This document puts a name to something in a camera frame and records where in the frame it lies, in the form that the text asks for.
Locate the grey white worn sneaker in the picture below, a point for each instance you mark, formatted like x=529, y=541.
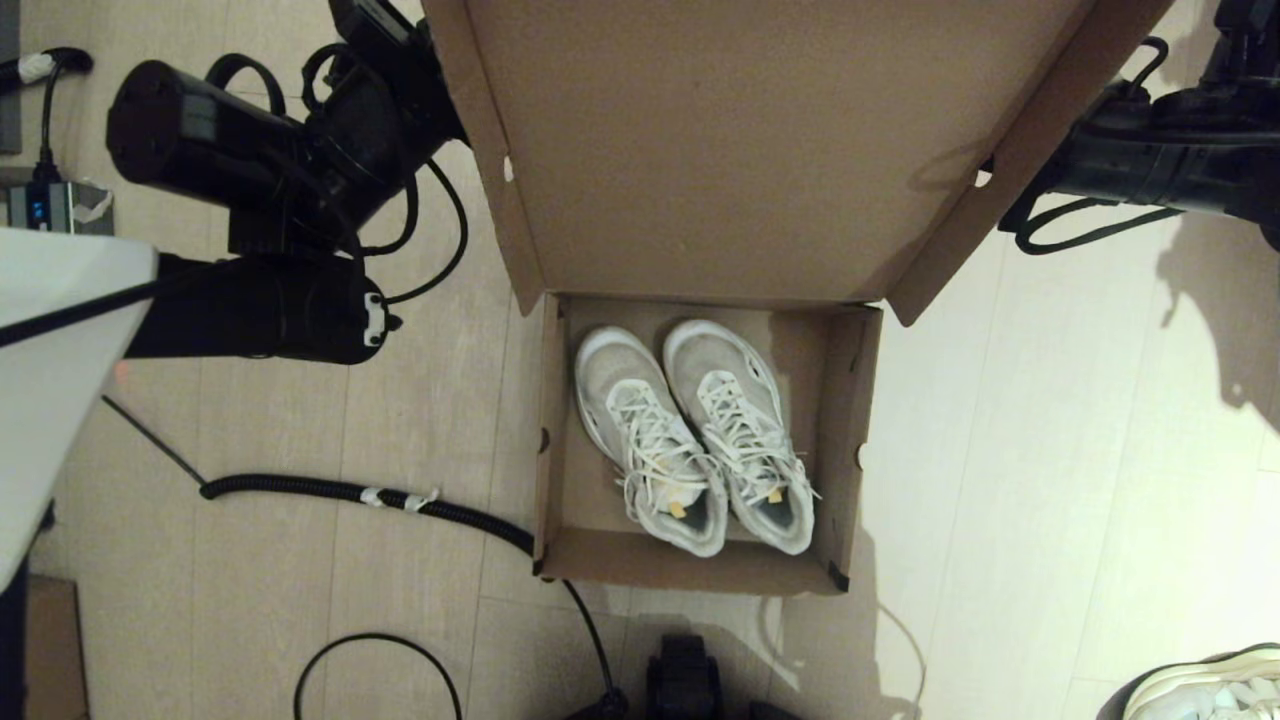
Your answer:
x=1200, y=680

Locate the white tape wrap with tail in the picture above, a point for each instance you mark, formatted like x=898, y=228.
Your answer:
x=418, y=498

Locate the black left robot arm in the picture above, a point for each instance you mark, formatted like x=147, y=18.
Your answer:
x=230, y=300

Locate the brown cardboard shoe box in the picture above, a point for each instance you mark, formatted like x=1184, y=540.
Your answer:
x=760, y=150

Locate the white lace-up sneaker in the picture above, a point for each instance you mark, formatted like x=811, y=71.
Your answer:
x=610, y=380
x=700, y=370

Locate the grey power supply unit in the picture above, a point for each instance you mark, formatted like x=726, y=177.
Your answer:
x=60, y=205

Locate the dark grey panel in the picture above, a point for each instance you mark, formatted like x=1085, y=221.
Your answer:
x=9, y=80

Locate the brown cardboard carton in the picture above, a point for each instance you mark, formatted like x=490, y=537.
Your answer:
x=60, y=650

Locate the flat white tape wrap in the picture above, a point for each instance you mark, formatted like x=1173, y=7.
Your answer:
x=372, y=497

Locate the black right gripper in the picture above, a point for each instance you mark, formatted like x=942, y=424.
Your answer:
x=1130, y=150

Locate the grey black robot base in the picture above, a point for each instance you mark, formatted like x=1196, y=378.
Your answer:
x=683, y=680

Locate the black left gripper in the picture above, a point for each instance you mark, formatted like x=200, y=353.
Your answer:
x=400, y=80

